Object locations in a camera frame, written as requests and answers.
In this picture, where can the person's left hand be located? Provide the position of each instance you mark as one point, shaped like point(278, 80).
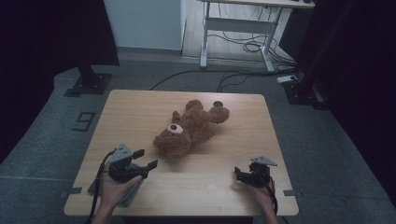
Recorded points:
point(115, 191)

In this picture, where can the grey tape strip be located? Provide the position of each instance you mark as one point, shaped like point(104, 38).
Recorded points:
point(291, 193)
point(74, 190)

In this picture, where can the white power strip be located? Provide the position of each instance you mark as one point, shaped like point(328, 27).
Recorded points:
point(286, 79)

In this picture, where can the black stand with square base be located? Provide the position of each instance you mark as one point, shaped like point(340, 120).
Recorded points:
point(90, 84)

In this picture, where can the black stand with wide base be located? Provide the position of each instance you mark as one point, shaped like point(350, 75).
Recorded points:
point(299, 93)

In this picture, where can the dark curtain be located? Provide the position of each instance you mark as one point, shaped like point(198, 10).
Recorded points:
point(46, 46)
point(367, 77)

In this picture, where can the white desk frame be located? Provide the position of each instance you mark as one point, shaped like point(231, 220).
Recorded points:
point(236, 25)

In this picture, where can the brown teddy bear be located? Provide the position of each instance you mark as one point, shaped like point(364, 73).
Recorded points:
point(190, 127)

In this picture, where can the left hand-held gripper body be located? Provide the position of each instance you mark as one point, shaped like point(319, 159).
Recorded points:
point(123, 169)

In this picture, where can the person's right hand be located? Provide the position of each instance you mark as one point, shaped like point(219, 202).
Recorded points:
point(266, 199)

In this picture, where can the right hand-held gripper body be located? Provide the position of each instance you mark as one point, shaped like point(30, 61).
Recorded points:
point(260, 174)

